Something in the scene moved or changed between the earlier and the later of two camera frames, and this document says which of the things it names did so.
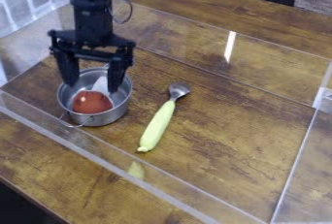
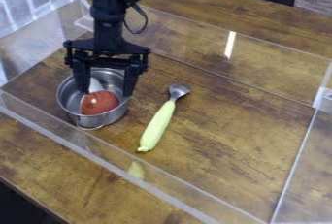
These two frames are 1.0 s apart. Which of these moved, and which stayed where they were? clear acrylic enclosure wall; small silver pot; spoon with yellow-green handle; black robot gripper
Moved: small silver pot; black robot gripper
Stayed: spoon with yellow-green handle; clear acrylic enclosure wall
